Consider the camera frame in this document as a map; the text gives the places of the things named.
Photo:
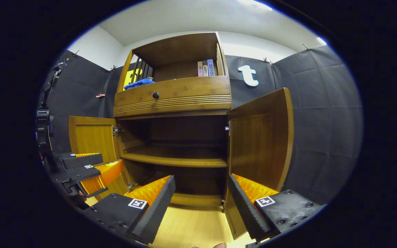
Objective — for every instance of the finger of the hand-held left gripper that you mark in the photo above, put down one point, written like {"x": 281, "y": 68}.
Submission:
{"x": 81, "y": 161}
{"x": 79, "y": 174}

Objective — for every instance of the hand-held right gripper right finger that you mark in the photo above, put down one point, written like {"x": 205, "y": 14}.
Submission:
{"x": 245, "y": 210}

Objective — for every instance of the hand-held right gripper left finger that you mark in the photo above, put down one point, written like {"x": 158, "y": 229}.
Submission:
{"x": 155, "y": 215}

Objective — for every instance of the wooden door of cabinet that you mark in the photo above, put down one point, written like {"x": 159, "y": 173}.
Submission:
{"x": 93, "y": 137}
{"x": 260, "y": 144}

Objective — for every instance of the blue cloth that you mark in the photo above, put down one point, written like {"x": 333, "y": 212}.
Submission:
{"x": 138, "y": 83}

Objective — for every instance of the black backdrop cloth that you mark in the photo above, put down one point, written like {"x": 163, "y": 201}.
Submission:
{"x": 322, "y": 120}

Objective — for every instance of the lilac book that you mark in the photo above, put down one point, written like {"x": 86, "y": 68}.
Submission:
{"x": 211, "y": 68}

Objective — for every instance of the grey-brown book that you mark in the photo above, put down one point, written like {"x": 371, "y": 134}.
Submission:
{"x": 205, "y": 69}

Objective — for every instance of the pink book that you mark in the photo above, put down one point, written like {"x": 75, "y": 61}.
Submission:
{"x": 200, "y": 70}

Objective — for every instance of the ceiling light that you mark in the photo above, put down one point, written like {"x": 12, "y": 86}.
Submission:
{"x": 321, "y": 41}

